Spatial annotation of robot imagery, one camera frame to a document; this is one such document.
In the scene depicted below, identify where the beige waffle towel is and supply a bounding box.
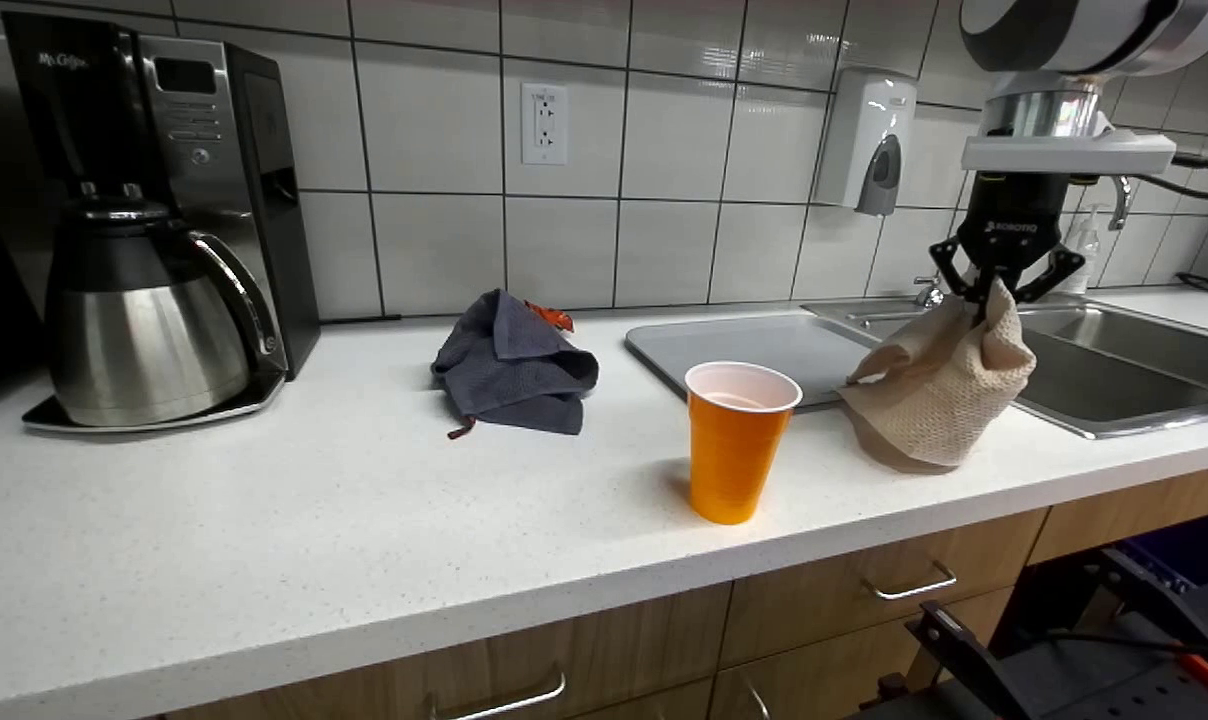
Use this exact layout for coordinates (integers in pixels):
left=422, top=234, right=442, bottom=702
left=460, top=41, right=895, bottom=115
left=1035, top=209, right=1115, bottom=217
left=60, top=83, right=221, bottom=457
left=837, top=271, right=1046, bottom=478

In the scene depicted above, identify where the black metal cart frame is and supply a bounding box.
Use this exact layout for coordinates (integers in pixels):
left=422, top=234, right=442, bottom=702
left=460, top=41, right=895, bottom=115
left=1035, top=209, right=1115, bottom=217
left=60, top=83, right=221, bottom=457
left=882, top=510, right=1208, bottom=720

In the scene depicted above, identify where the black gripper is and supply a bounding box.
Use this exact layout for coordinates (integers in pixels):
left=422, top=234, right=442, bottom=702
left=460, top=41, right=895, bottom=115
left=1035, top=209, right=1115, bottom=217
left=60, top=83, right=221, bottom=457
left=927, top=170, right=1090, bottom=319

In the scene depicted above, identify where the white wall power outlet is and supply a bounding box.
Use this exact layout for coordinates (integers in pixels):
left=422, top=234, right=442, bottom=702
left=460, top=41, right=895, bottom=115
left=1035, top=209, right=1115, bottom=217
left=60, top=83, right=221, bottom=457
left=520, top=81, right=578, bottom=170

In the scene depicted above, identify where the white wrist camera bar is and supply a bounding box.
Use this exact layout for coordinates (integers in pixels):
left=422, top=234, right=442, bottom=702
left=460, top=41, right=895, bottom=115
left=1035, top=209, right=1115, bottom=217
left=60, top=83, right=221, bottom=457
left=960, top=129, right=1181, bottom=179

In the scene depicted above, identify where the stainless steel sink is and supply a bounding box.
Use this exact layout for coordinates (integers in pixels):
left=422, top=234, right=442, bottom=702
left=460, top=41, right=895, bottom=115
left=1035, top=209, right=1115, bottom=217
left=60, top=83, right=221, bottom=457
left=815, top=286, right=1208, bottom=444

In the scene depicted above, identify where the chrome sink knob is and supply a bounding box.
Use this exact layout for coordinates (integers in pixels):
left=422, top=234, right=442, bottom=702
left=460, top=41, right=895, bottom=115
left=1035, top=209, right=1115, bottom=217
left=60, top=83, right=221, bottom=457
left=908, top=271, right=953, bottom=312

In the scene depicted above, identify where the orange plastic cup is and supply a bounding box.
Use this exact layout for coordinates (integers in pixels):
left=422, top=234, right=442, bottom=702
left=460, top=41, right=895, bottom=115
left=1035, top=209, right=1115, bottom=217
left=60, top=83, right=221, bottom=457
left=681, top=358, right=809, bottom=529

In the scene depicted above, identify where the gray plastic tray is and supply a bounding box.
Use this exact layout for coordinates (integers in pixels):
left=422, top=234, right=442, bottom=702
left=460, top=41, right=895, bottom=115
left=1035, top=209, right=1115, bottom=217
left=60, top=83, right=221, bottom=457
left=620, top=306, right=893, bottom=413

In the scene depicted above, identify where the stainless steel carafe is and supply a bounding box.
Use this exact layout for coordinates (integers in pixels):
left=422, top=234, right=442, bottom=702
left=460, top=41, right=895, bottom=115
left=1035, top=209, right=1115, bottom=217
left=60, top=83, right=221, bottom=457
left=21, top=202, right=298, bottom=441

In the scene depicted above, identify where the wooden base cabinet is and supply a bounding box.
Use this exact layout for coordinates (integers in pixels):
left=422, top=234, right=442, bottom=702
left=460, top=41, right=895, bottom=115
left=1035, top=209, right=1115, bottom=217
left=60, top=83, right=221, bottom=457
left=162, top=457, right=1208, bottom=720

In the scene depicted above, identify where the black coffee maker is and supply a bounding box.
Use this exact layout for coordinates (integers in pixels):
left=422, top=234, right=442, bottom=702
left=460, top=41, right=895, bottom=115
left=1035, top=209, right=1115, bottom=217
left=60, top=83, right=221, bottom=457
left=0, top=4, right=330, bottom=391

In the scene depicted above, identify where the dark gray waffle towel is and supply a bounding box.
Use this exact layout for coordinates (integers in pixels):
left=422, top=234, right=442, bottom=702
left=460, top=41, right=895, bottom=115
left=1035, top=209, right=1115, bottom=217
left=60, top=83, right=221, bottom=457
left=428, top=286, right=604, bottom=444

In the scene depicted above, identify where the clear soap bottle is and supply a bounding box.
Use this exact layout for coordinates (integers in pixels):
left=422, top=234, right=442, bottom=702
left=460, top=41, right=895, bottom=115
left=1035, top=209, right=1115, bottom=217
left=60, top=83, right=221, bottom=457
left=1066, top=209, right=1115, bottom=295

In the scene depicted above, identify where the white wall soap dispenser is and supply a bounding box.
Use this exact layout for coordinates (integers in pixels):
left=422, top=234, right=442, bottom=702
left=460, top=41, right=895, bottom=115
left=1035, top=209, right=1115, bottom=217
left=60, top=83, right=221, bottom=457
left=813, top=64, right=924, bottom=221

